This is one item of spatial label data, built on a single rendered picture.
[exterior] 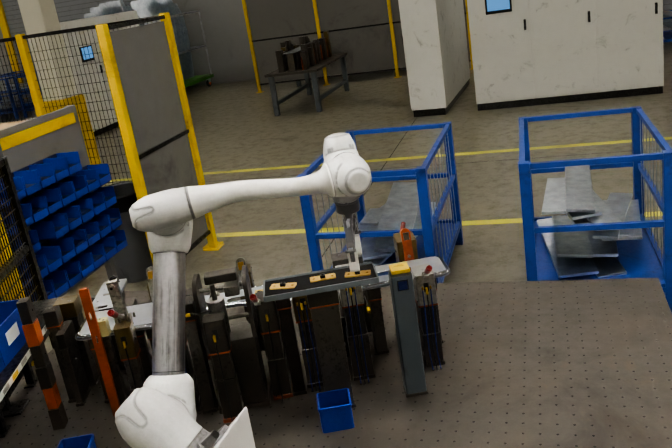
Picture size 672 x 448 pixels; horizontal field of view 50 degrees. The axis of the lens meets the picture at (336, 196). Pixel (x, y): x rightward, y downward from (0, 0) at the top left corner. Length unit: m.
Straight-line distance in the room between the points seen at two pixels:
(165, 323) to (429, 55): 8.24
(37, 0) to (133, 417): 8.05
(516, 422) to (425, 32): 8.16
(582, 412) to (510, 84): 8.03
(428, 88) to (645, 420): 8.21
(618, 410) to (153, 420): 1.38
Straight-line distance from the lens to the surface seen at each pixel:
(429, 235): 4.32
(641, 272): 4.59
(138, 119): 5.42
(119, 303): 2.60
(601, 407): 2.46
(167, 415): 2.09
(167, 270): 2.29
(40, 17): 9.78
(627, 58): 10.20
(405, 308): 2.37
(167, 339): 2.29
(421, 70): 10.21
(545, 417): 2.40
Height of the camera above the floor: 2.08
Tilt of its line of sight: 17 degrees down
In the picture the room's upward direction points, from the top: 9 degrees counter-clockwise
